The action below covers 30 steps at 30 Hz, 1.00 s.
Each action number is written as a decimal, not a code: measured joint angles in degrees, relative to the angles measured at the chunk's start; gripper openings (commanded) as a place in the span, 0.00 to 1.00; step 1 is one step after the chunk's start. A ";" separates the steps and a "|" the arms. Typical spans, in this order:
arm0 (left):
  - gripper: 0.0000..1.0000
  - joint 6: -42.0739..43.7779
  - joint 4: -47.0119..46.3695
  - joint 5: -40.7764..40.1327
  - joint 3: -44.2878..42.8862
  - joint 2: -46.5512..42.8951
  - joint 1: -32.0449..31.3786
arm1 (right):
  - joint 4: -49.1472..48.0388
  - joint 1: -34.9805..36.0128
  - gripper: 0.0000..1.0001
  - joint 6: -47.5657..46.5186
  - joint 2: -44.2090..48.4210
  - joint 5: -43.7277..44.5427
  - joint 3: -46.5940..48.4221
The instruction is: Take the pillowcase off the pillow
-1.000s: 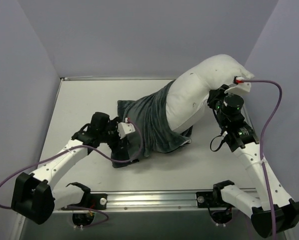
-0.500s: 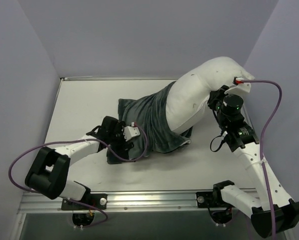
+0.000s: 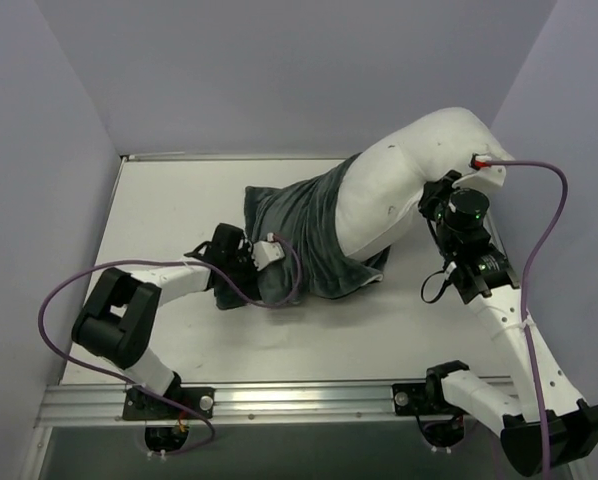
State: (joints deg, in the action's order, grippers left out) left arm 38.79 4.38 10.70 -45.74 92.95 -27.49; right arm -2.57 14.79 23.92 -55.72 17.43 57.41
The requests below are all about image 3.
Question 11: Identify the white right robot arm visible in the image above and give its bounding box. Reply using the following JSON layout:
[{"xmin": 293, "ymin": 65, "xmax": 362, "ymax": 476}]
[{"xmin": 418, "ymin": 170, "xmax": 598, "ymax": 477}]

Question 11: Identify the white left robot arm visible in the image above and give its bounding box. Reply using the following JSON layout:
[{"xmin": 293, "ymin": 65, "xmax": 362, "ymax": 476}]
[{"xmin": 72, "ymin": 223, "xmax": 260, "ymax": 419}]

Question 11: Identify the dark green pillowcase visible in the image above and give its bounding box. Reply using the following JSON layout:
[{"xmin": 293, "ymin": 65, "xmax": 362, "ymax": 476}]
[{"xmin": 230, "ymin": 156, "xmax": 390, "ymax": 304}]

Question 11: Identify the white pillow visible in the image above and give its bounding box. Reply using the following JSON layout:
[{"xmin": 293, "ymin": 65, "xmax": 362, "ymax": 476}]
[{"xmin": 335, "ymin": 107, "xmax": 513, "ymax": 261}]

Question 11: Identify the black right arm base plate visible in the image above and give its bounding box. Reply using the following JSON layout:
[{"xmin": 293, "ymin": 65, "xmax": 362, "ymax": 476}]
[{"xmin": 391, "ymin": 382, "xmax": 467, "ymax": 417}]

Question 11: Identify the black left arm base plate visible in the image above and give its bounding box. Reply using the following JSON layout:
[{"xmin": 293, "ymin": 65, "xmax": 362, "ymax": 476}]
[{"xmin": 121, "ymin": 386, "xmax": 215, "ymax": 421}]

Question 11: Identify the aluminium front frame rail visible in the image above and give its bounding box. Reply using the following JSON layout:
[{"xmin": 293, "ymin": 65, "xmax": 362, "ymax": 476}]
[{"xmin": 33, "ymin": 372, "xmax": 575, "ymax": 426}]

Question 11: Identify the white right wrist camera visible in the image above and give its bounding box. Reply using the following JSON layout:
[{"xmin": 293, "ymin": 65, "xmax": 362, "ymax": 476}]
[{"xmin": 452, "ymin": 154, "xmax": 506, "ymax": 194}]

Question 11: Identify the black loop strap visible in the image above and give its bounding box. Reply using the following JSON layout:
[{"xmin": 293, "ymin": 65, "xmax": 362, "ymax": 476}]
[{"xmin": 418, "ymin": 267, "xmax": 453, "ymax": 305}]

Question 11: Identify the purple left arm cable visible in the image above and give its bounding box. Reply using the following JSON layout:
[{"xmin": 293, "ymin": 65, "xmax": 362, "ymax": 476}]
[{"xmin": 37, "ymin": 233, "xmax": 304, "ymax": 455}]

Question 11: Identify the aluminium right side rail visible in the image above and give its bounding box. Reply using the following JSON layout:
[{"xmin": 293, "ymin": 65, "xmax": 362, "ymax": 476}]
[{"xmin": 461, "ymin": 152, "xmax": 520, "ymax": 281}]

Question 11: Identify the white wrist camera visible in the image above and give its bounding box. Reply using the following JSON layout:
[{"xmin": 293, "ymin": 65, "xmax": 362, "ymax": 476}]
[
  {"xmin": 251, "ymin": 233, "xmax": 285, "ymax": 271},
  {"xmin": 452, "ymin": 154, "xmax": 506, "ymax": 194}
]

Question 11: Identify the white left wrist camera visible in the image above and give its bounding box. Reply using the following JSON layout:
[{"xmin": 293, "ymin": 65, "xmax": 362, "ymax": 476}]
[{"xmin": 251, "ymin": 233, "xmax": 285, "ymax": 271}]

